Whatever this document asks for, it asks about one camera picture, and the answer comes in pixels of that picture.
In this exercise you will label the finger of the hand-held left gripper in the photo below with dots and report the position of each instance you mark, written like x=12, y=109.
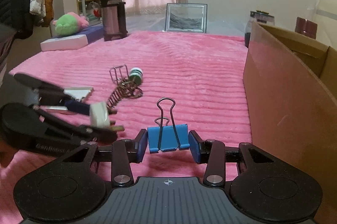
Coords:
x=79, y=108
x=79, y=130

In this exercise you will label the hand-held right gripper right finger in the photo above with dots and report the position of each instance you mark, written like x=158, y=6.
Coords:
x=194, y=147

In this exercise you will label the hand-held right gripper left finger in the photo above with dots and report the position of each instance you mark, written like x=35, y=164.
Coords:
x=142, y=145

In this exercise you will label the beige box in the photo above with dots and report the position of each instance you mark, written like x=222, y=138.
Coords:
x=79, y=92

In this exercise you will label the white power plug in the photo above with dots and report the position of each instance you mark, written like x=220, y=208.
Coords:
x=99, y=114

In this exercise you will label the blue binder clip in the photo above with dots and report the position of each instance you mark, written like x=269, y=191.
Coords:
x=168, y=137

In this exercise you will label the metal spring coil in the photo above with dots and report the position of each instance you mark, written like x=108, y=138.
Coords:
x=114, y=99

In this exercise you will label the green white small bottle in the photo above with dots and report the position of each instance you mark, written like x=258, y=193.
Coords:
x=135, y=75

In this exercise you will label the brown cardboard box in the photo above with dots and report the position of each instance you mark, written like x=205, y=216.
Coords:
x=284, y=97

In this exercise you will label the white purple flat box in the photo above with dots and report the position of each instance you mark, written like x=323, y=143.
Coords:
x=65, y=43

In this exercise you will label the pink ribbed blanket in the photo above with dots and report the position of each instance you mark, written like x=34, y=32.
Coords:
x=184, y=68

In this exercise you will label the green pink plush toy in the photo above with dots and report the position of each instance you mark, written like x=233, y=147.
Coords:
x=68, y=25

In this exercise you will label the steel thermos flask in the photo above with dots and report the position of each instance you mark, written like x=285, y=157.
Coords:
x=113, y=18

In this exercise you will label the plastic-covered grey mattress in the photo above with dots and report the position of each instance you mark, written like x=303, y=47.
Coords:
x=226, y=27

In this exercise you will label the glass jar with dark contents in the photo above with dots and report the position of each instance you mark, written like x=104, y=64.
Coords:
x=263, y=18

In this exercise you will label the maroon metal container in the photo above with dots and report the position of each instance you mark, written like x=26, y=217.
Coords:
x=305, y=26

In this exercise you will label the grey picture frame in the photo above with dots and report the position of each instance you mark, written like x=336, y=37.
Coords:
x=185, y=18

